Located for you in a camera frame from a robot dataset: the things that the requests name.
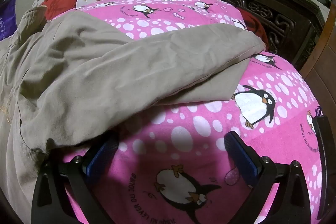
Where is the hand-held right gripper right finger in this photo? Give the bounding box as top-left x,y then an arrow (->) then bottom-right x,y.
224,131 -> 319,224

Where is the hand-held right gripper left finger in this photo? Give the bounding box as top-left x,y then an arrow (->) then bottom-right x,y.
31,132 -> 121,224

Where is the khaki zip jacket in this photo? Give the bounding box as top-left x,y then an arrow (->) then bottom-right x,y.
0,6 -> 265,203

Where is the pink penguin print blanket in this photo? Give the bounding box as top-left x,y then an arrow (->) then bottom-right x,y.
50,0 -> 327,224

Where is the black phone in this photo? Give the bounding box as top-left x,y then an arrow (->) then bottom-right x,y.
312,115 -> 332,220

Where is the red cloth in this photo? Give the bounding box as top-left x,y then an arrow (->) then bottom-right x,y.
238,8 -> 269,43

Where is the dark carved wooden cabinet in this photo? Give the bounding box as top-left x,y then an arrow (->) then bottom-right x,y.
201,0 -> 326,69

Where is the purple bag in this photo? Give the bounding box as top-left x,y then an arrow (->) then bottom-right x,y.
0,0 -> 17,41

